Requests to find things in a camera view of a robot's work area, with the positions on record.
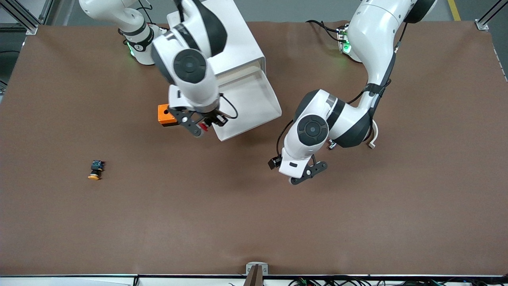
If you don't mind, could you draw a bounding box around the white cabinet drawer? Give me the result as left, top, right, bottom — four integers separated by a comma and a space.
212, 67, 283, 142

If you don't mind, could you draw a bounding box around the white drawer cabinet housing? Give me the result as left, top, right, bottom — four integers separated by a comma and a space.
167, 0, 267, 96

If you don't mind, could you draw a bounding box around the yellow mushroom push button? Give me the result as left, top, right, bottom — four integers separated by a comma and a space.
87, 160, 106, 181

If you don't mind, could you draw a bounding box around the orange button enclosure box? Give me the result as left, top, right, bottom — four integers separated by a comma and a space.
158, 104, 178, 127

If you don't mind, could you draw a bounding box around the white curved plastic bracket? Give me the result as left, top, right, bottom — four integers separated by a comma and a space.
368, 120, 379, 150

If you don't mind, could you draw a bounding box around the grey camera stand bracket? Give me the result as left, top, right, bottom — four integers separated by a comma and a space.
245, 261, 269, 286

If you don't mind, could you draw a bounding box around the black base cable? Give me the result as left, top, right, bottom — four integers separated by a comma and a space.
306, 19, 346, 42

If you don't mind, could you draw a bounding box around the black cable bundle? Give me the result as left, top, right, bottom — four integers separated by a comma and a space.
288, 276, 508, 286

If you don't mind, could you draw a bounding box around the aluminium frame profile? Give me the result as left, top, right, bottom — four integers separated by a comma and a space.
38, 0, 55, 24
475, 0, 508, 31
0, 0, 39, 35

